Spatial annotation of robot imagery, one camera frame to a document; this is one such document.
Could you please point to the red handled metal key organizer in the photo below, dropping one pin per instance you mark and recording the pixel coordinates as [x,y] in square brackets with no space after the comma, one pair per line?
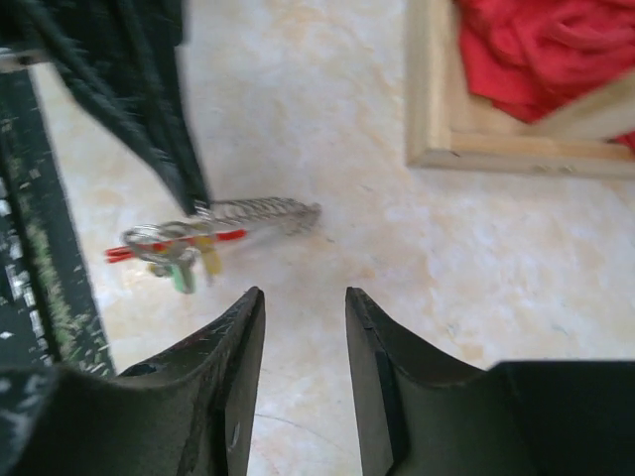
[224,220]

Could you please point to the green tagged key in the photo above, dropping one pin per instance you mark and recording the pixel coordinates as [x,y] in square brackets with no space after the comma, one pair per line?
[181,276]

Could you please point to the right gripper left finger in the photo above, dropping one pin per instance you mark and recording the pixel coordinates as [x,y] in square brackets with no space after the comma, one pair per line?
[188,410]

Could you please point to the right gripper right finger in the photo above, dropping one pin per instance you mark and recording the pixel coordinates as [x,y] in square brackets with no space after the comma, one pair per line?
[420,411]

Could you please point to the yellow tagged key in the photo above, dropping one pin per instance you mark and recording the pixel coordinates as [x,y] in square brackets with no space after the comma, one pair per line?
[211,262]

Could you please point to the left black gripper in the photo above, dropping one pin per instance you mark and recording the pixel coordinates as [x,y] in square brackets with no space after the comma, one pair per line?
[119,61]

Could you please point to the red crumpled shirt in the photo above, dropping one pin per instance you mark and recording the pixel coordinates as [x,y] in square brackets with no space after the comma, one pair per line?
[532,57]

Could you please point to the wooden clothes rack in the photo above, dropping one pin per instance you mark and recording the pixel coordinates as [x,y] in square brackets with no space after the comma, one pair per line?
[448,128]

